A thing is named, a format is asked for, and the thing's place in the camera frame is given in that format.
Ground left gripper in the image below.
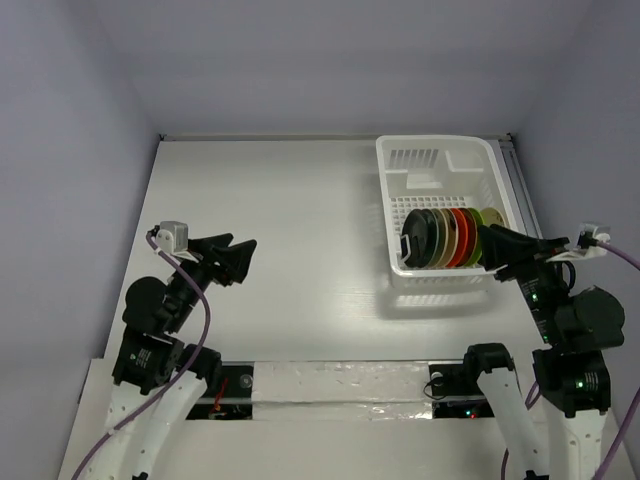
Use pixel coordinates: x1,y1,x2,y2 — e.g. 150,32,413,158
166,231,256,329

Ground cream floral plate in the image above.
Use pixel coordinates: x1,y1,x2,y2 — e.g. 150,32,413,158
478,207,508,230

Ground lime green plate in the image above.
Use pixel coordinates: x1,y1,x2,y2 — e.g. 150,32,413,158
465,207,484,267

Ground orange plate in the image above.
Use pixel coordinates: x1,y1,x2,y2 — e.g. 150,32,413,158
448,208,472,268

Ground beige plate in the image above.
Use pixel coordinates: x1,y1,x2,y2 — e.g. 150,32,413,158
434,208,456,268

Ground black plate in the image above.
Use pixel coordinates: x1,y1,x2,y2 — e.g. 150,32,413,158
401,209,428,268

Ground yellow patterned dark plate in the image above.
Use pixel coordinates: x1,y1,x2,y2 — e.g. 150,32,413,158
463,208,478,236

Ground tan brown plate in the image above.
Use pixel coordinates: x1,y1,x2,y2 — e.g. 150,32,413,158
442,208,458,268

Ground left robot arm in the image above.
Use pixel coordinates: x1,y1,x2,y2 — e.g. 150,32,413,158
72,221,257,479

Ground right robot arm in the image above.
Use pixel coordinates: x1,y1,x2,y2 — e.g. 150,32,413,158
460,224,625,479

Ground white plastic dish rack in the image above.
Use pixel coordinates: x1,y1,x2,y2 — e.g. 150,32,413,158
376,135,524,289

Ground foil taped strip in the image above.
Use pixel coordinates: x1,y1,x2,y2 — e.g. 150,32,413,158
251,361,433,422

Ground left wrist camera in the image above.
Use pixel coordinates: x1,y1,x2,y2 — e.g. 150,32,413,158
152,221,188,255

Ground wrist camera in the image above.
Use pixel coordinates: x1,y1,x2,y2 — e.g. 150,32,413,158
152,221,188,255
548,222,611,262

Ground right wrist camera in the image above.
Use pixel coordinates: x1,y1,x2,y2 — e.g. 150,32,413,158
548,222,611,262

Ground aluminium rail right side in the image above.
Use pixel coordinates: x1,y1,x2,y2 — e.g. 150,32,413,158
499,140,541,238

